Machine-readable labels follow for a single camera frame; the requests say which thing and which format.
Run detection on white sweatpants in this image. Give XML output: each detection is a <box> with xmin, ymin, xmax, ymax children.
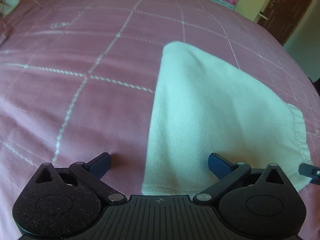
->
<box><xmin>142</xmin><ymin>41</ymin><xmax>311</xmax><ymax>195</ymax></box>

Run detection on pink checked bed sheet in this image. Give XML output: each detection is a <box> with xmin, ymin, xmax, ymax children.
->
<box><xmin>1</xmin><ymin>0</ymin><xmax>319</xmax><ymax>239</ymax></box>

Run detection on brown wooden door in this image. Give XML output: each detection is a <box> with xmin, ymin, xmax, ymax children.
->
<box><xmin>258</xmin><ymin>0</ymin><xmax>312</xmax><ymax>45</ymax></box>

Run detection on heart patterned white pillow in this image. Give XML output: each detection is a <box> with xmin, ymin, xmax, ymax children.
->
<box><xmin>0</xmin><ymin>0</ymin><xmax>20</xmax><ymax>17</ymax></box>

